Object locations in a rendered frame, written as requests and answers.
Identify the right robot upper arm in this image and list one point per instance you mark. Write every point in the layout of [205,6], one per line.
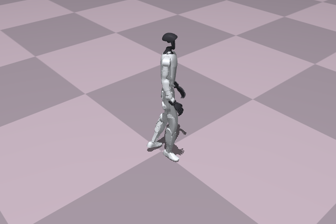
[166,63]

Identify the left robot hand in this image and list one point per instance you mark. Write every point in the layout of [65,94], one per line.
[179,90]

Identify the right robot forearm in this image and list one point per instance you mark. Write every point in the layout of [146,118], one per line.
[167,91]

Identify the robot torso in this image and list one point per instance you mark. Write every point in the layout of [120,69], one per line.
[172,70]

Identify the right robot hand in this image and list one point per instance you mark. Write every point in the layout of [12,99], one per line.
[177,106]

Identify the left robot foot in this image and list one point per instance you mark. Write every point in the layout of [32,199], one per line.
[151,144]

